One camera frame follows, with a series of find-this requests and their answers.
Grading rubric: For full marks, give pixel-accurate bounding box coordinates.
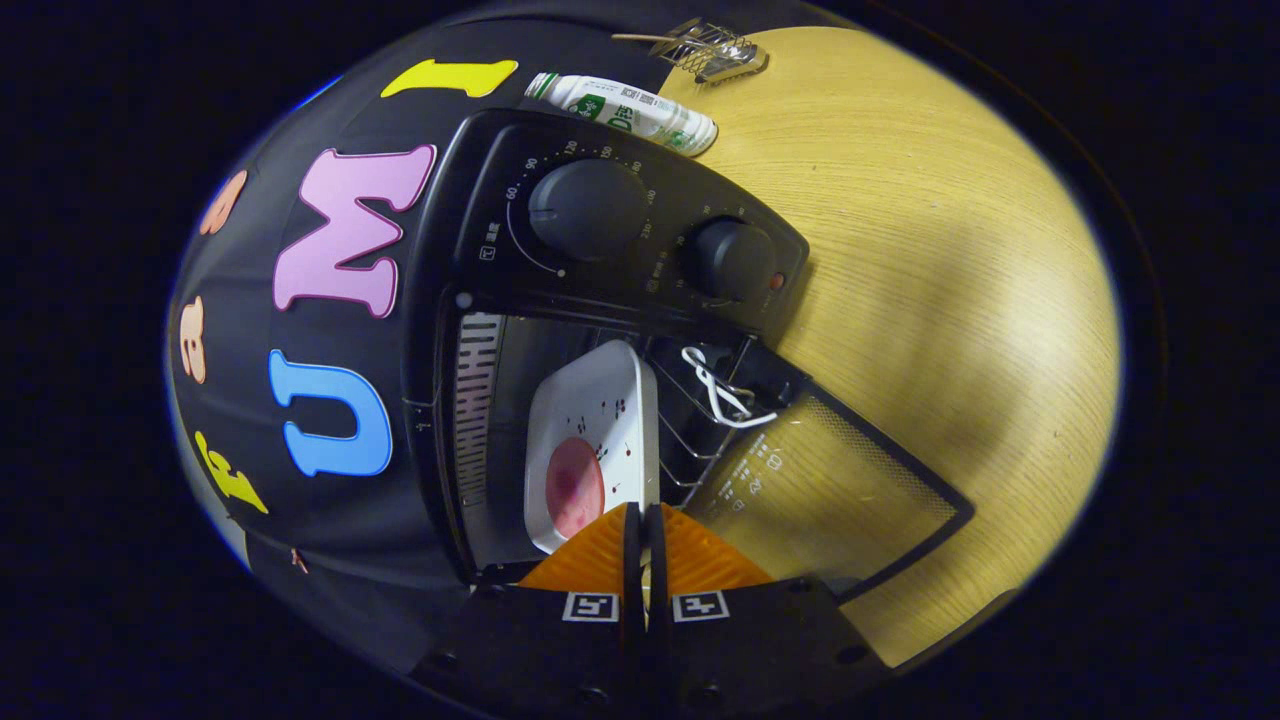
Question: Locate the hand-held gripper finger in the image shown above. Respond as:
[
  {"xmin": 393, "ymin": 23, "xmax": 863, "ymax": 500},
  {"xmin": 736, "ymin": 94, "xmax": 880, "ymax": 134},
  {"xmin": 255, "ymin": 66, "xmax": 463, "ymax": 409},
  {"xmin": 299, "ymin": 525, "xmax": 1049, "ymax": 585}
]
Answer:
[
  {"xmin": 415, "ymin": 503, "xmax": 646, "ymax": 720},
  {"xmin": 645, "ymin": 503, "xmax": 891, "ymax": 719}
]

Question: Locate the pink meat slice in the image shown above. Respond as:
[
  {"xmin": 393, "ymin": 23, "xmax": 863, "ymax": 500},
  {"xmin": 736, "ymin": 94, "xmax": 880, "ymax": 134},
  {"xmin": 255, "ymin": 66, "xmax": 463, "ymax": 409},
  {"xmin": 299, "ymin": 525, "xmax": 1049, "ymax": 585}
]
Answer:
[{"xmin": 546, "ymin": 436, "xmax": 607, "ymax": 541}]

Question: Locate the white square plate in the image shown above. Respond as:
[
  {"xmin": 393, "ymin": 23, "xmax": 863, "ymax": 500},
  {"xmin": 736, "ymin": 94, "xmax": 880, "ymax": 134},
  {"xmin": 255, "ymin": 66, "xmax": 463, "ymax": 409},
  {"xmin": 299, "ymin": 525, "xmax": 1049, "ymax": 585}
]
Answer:
[{"xmin": 523, "ymin": 340, "xmax": 661, "ymax": 556}]

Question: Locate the black toaster oven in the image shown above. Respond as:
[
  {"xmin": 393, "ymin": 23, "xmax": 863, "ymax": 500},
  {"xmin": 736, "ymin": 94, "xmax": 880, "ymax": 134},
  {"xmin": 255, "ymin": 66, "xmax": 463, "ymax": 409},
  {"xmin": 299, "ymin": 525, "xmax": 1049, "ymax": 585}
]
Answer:
[{"xmin": 400, "ymin": 108, "xmax": 976, "ymax": 606}]

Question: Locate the white green-label bottle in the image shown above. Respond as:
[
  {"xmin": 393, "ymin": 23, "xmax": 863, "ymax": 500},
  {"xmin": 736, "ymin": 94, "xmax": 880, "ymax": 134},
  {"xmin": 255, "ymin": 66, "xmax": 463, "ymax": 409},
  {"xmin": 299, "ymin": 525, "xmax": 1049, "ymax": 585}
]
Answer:
[{"xmin": 524, "ymin": 72, "xmax": 719, "ymax": 157}]

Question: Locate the black backdrop cloth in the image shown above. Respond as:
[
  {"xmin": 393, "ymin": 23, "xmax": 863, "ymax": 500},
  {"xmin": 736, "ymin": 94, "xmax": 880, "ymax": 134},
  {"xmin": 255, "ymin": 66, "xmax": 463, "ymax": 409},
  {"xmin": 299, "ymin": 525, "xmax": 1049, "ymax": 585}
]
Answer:
[{"xmin": 165, "ymin": 0, "xmax": 831, "ymax": 691}]

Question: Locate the white cable tie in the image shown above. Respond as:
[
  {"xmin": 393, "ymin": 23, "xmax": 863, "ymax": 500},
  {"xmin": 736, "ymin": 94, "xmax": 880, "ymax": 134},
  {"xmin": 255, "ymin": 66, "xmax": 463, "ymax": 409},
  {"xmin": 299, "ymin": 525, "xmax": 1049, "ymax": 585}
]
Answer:
[{"xmin": 682, "ymin": 345, "xmax": 779, "ymax": 429}]

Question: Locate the metal wire basket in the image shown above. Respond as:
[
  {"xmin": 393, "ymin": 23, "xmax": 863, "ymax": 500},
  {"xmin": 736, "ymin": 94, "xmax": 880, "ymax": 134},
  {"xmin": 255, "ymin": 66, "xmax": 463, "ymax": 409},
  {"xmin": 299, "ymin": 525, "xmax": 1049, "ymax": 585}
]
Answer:
[{"xmin": 660, "ymin": 17, "xmax": 771, "ymax": 86}]

